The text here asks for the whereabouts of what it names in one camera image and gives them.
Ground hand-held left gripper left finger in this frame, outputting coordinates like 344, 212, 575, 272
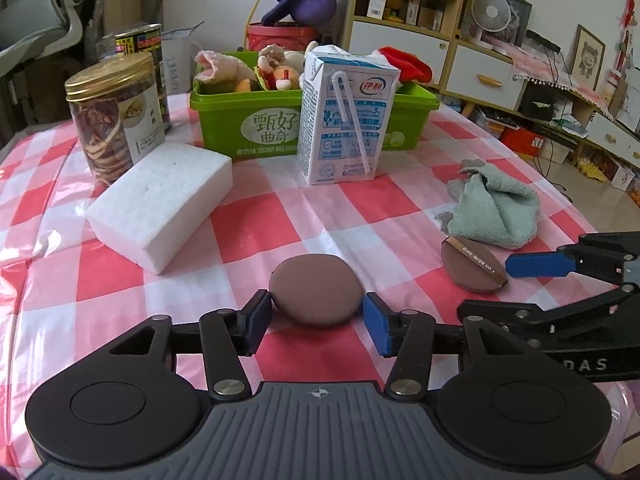
82, 289, 273, 402

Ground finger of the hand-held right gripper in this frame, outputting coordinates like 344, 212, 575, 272
457, 282, 640, 348
505, 231, 640, 281

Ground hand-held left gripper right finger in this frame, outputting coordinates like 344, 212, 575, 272
362, 291, 556, 402

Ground round brown powder puff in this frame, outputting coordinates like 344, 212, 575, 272
268, 254, 365, 327

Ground brown powder puff with strap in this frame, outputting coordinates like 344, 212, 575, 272
441, 236, 510, 293

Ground green plastic bin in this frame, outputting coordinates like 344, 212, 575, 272
189, 50, 441, 161

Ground red white santa hat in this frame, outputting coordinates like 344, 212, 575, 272
370, 46, 435, 86

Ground stuffed toys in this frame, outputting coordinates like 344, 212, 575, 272
194, 49, 257, 95

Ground beige plush doll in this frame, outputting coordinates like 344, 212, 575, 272
257, 42, 306, 73

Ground light green towel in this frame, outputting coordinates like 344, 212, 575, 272
435, 160, 542, 250

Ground pink checked tablecloth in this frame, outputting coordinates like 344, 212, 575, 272
0, 92, 640, 461

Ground red box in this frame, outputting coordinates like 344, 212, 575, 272
500, 127, 551, 156

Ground white foam block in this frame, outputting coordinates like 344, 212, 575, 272
86, 142, 233, 276

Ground black box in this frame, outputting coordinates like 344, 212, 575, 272
517, 82, 556, 121

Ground low wooden cabinet white drawer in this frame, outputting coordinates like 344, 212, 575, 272
442, 42, 528, 116

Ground pink fringed cloth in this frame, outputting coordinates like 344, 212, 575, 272
480, 35, 640, 133

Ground white blue milk carton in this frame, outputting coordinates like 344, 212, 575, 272
296, 45, 402, 186

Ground framed cartoon picture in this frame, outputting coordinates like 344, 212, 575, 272
570, 24, 607, 92

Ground clear cookie jar gold lid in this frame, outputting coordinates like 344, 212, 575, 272
65, 51, 167, 187

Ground dark framed picture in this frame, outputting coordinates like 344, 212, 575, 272
487, 0, 533, 47

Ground white desk fan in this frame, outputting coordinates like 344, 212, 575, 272
471, 0, 512, 50

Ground wooden shelf cabinet white drawer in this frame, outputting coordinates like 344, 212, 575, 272
340, 0, 468, 92

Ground white printed plastic bag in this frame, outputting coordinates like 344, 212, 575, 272
160, 21, 206, 96

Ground small brown boxes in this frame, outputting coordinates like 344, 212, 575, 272
406, 0, 443, 31

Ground red snack bucket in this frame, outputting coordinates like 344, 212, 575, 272
245, 21, 321, 53

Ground dark printed tin can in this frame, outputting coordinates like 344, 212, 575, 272
114, 23, 172, 134

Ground grey white office chair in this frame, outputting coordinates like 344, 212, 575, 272
0, 0, 83, 76

